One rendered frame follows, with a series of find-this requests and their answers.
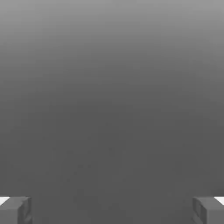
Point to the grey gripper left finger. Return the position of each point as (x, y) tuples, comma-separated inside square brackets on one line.
[(12, 211)]

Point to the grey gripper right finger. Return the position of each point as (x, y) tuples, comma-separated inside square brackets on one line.
[(210, 211)]

